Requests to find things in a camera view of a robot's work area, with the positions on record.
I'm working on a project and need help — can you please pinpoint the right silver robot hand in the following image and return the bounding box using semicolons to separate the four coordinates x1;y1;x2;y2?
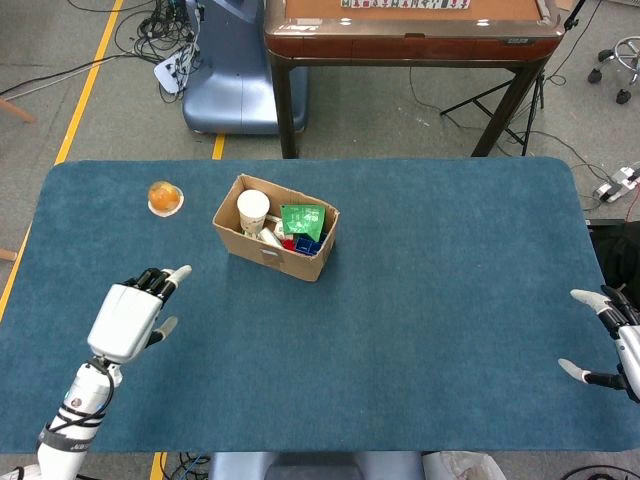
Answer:
557;287;640;404

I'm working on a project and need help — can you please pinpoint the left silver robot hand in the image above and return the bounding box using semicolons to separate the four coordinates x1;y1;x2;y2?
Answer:
86;264;193;365

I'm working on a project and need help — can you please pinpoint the brown cardboard box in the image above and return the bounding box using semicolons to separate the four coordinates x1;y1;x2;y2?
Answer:
212;173;341;283

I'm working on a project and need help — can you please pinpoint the pale green packet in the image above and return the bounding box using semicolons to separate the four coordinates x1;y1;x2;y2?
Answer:
258;225;287;250

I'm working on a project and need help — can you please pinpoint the white fern print paper cup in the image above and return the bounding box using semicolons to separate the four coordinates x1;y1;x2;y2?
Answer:
236;189;272;239

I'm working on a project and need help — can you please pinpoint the green snack packet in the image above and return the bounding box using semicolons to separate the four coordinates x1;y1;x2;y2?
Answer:
279;203;327;242

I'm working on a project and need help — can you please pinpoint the blue compartment box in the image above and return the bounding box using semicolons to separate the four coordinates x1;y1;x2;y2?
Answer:
294;232;326;257

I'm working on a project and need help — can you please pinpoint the black chair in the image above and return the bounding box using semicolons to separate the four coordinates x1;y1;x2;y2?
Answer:
587;218;640;301

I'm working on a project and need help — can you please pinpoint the orange jelly cup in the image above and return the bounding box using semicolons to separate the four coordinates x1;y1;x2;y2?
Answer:
147;180;186;219

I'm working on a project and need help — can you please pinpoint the white power strip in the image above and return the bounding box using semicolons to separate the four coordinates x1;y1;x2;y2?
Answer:
152;49;194;95
594;167;640;204

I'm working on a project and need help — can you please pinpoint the clear plastic bag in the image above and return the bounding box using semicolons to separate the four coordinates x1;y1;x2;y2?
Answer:
422;451;509;480

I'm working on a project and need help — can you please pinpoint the blue felt table cover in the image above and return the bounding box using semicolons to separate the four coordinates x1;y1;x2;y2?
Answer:
0;157;629;455

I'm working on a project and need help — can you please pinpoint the grey-blue robot torso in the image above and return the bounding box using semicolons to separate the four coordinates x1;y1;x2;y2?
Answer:
207;451;426;480

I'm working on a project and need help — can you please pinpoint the chrome wheeled stool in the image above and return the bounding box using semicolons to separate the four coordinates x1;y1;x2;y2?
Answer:
587;35;640;106

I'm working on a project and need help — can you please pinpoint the black tripod stand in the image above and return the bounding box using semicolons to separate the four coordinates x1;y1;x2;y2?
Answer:
439;0;589;157

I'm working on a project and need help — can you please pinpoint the brown mahjong table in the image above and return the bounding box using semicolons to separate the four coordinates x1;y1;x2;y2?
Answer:
263;0;566;160

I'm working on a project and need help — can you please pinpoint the face-up mahjong tile row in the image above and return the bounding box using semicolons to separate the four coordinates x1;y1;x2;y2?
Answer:
341;0;471;10

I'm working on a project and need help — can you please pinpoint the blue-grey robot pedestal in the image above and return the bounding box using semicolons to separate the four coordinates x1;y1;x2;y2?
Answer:
182;0;310;136

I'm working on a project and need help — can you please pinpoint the black cable bundle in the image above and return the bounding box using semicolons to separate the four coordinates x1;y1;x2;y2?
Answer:
112;0;201;66

